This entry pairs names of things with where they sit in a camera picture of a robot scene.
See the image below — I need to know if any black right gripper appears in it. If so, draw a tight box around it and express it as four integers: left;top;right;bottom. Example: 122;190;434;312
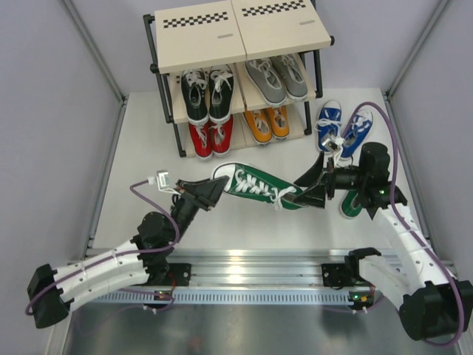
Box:
293;152;367;209

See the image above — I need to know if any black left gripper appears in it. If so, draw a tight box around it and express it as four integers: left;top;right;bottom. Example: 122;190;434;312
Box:
168;175;228;243

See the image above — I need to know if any green sneaker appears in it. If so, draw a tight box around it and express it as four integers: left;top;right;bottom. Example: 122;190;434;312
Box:
340;190;362;219
211;162;305;210

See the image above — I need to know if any red sneaker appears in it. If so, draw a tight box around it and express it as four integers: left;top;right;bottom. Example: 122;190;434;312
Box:
211;115;234;157
188;121;213;160

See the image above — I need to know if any orange sneaker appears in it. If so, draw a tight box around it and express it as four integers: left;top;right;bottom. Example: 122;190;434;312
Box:
243;110;273;146
265;106;290;140

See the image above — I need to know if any black sneaker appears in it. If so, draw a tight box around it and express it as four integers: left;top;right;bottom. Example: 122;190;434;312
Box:
208;64;234;124
180;68;208;126

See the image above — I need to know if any grey sneaker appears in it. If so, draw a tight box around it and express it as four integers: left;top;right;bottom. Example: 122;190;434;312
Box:
270;54;308;101
245;58;286;107

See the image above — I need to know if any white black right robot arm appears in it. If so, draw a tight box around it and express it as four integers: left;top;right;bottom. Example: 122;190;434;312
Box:
295;142;472;341

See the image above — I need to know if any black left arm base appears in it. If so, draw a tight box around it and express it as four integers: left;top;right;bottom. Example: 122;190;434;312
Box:
145;262;191;286

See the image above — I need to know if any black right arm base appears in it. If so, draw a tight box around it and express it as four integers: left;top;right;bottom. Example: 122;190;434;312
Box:
321;247;382;290

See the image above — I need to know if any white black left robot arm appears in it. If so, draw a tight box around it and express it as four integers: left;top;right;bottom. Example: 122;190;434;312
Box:
24;176;229;329

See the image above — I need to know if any beige black shoe shelf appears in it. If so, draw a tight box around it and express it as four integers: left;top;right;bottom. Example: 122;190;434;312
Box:
143;1;335;157

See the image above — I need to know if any left blue sneaker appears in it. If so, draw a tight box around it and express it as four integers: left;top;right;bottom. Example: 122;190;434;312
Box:
314;100;342;154

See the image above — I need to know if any blue sneaker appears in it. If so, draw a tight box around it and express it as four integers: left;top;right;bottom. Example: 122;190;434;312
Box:
341;109;374;160
314;100;342;154

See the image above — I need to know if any right blue sneaker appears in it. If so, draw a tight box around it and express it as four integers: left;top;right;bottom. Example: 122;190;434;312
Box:
341;109;374;160

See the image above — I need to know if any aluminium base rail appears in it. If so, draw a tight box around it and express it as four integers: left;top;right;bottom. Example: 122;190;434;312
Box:
61;221;463;306

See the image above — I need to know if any grey aluminium corner post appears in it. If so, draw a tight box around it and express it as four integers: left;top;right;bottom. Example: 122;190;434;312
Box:
384;0;452;102

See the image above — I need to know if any left grey corner post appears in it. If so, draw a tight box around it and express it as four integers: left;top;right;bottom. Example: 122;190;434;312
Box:
61;0;129;104

